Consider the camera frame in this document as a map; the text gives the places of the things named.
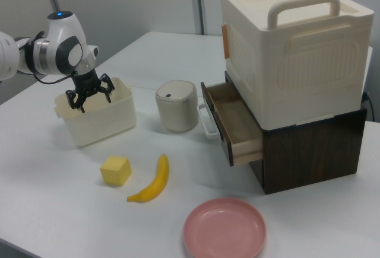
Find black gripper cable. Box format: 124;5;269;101
29;72;74;85

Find yellow toy banana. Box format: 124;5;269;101
126;153;170;203

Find black power cable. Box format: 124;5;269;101
361;91;375;122

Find cream plastic storage box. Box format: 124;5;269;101
220;0;374;130

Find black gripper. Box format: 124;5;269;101
65;68;115;113

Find white plastic box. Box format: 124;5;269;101
53;77;137;148

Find pink plastic plate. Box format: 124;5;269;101
182;198;267;258

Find yellow foam cube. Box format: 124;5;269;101
99;155;132;187

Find dark brown wooden cabinet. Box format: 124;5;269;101
224;71;368;195

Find small beige lidded trash can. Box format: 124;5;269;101
154;80;198;133

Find brown drawer with white handle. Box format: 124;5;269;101
197;81;264;167

